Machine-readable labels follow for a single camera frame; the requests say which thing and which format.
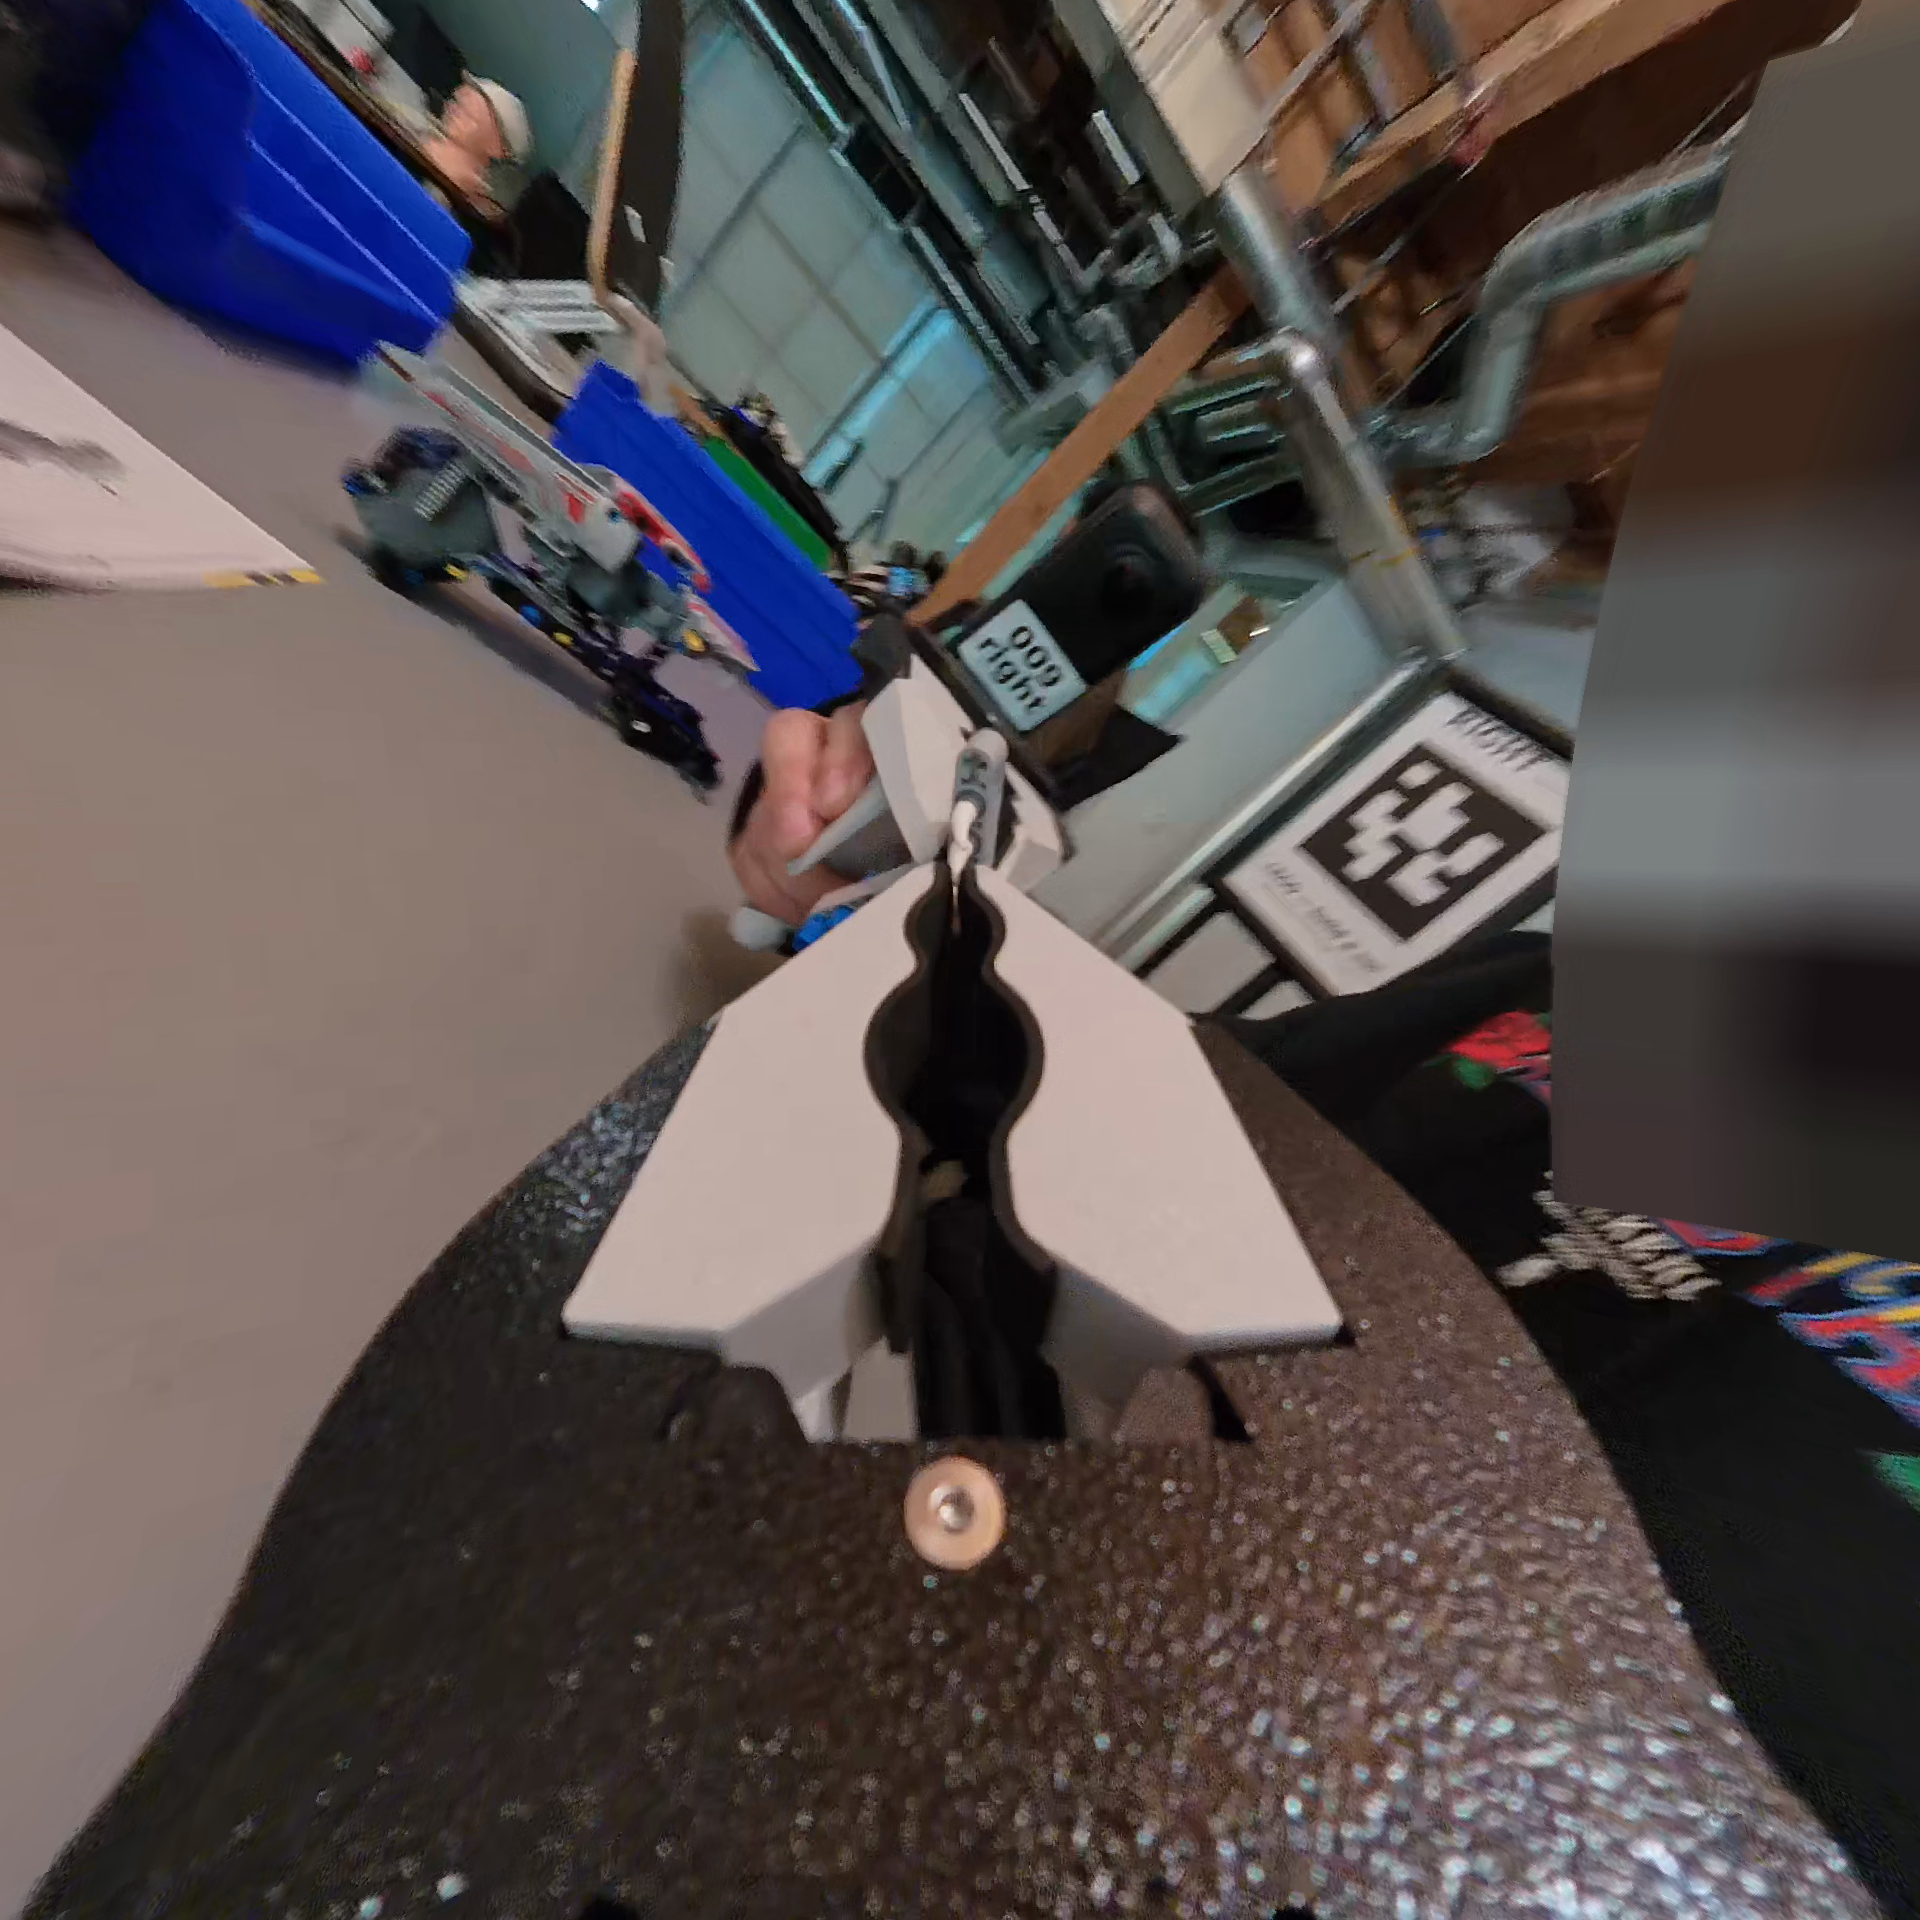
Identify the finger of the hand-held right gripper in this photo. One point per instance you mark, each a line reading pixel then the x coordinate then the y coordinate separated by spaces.
pixel 916 734
pixel 1028 840

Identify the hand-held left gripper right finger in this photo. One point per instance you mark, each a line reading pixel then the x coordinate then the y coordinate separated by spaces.
pixel 1171 1201

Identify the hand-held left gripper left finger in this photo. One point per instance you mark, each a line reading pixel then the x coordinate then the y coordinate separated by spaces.
pixel 750 1171

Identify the grey toothed toy brick beam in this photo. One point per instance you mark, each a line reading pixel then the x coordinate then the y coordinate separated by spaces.
pixel 983 763

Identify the toy brick truck model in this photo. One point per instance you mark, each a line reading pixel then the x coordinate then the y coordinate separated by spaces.
pixel 525 510

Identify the grey desk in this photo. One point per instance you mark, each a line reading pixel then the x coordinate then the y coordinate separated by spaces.
pixel 300 900

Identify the person's right hand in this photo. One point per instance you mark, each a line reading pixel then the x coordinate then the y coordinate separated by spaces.
pixel 811 795

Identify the wooden beam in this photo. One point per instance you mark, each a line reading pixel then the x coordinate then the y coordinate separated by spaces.
pixel 1081 451

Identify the green storage bin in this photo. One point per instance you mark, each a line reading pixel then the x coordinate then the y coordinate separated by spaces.
pixel 765 494

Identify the blue storage bin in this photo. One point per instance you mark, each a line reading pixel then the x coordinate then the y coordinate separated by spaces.
pixel 705 524
pixel 270 194

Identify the marker sign board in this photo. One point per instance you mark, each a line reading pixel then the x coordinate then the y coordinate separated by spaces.
pixel 1395 840

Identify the person's black printed sweatshirt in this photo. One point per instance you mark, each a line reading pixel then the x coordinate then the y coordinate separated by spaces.
pixel 1651 1500

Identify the open instruction booklet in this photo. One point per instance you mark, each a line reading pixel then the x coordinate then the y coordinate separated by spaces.
pixel 90 480

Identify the metal duct pipe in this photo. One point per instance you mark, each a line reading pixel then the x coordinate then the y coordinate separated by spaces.
pixel 1307 299

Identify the flexible metal duct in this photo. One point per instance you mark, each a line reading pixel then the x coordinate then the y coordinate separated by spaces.
pixel 1575 271

